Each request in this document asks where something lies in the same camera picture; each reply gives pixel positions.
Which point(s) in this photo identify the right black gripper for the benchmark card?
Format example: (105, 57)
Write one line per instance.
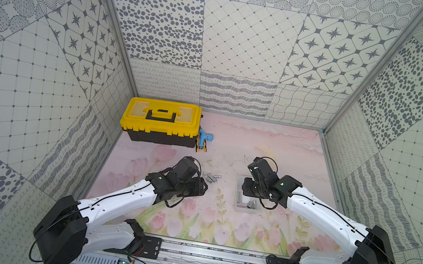
(246, 187)

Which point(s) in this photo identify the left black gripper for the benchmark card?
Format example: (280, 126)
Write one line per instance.
(194, 186)

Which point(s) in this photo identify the long chrome socket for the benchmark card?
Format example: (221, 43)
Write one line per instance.
(238, 198)

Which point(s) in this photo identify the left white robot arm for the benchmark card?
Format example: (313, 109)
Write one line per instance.
(97, 211)

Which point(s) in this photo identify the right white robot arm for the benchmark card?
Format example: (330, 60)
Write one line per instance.
(358, 243)

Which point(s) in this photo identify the wide chrome socket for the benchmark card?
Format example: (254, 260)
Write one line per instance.
(252, 204)

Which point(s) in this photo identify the clear plastic storage box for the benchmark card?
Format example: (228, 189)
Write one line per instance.
(242, 207)

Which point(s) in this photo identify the chrome socket cluster piece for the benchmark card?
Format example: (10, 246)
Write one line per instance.
(210, 178)

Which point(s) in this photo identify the blue yellow hand tool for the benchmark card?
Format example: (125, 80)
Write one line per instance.
(202, 141)

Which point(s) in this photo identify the yellow black toolbox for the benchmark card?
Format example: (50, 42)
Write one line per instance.
(162, 122)

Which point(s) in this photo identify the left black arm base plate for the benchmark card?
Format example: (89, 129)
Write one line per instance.
(147, 247)

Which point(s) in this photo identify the aluminium mounting rail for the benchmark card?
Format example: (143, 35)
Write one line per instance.
(211, 258)

